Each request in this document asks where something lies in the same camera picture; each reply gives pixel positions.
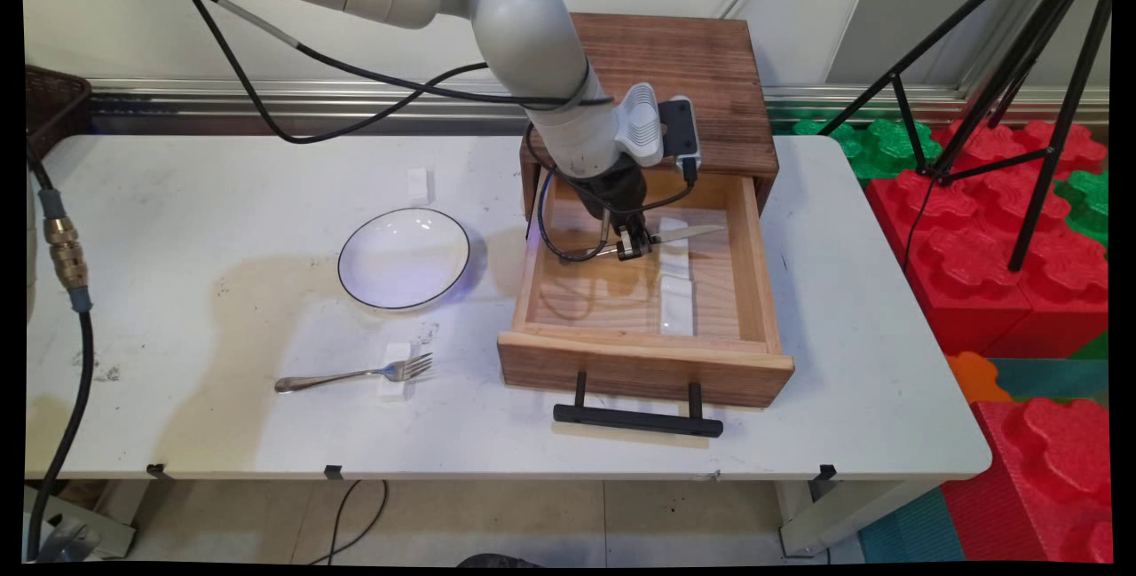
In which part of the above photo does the dark wooden cabinet box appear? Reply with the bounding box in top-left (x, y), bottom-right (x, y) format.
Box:
top-left (519, 12), bottom-right (781, 222)

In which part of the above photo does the black camera cable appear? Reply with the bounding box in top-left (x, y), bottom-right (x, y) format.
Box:
top-left (525, 122), bottom-right (702, 264)

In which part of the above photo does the aluminium wall rail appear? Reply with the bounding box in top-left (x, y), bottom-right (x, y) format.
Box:
top-left (89, 77), bottom-right (1110, 129)

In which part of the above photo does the white table leg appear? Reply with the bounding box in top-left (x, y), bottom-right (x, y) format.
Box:
top-left (775, 480), bottom-right (924, 557)
top-left (25, 480), bottom-right (152, 561)

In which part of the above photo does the white plate with black rim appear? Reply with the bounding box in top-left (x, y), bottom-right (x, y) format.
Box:
top-left (337, 207), bottom-right (472, 313)

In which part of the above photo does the black floor cable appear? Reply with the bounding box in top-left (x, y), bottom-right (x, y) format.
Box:
top-left (306, 480), bottom-right (389, 566)

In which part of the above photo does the teal foam mat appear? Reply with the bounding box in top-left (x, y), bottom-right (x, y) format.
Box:
top-left (990, 359), bottom-right (1110, 401)
top-left (856, 487), bottom-right (966, 564)

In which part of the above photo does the light wooden drawer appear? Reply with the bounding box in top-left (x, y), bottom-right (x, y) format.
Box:
top-left (498, 163), bottom-right (796, 408)

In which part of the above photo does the black metal drawer handle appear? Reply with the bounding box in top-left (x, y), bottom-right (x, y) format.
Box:
top-left (554, 370), bottom-right (725, 439)

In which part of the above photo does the silver serrated table knife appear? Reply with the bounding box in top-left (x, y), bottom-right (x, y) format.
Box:
top-left (593, 224), bottom-right (727, 259)

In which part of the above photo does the black hose with brass fitting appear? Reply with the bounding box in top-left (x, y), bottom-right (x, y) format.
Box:
top-left (25, 141), bottom-right (96, 561)

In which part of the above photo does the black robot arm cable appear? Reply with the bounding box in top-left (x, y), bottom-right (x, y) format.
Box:
top-left (158, 0), bottom-right (615, 145)

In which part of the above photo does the green foam block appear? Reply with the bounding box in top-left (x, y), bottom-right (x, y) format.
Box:
top-left (1053, 170), bottom-right (1110, 249)
top-left (793, 119), bottom-right (942, 183)

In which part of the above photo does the dark wicker basket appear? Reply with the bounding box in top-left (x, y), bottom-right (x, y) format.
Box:
top-left (25, 64), bottom-right (92, 160)

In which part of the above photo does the black tripod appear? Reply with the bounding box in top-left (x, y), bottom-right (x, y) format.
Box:
top-left (816, 0), bottom-right (1115, 273)

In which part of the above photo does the red foam block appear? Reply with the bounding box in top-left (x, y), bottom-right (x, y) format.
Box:
top-left (865, 170), bottom-right (1110, 360)
top-left (941, 397), bottom-right (1113, 564)
top-left (932, 121), bottom-right (1108, 178)

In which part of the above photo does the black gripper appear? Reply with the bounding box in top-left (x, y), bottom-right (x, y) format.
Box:
top-left (572, 154), bottom-right (658, 262)

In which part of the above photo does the silver metal fork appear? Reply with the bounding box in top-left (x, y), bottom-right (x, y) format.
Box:
top-left (274, 352), bottom-right (435, 395)

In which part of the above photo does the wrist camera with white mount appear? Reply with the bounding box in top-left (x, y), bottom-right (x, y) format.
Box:
top-left (615, 83), bottom-right (702, 185)

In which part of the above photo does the orange foam piece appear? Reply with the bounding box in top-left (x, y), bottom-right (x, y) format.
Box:
top-left (945, 351), bottom-right (1013, 406)

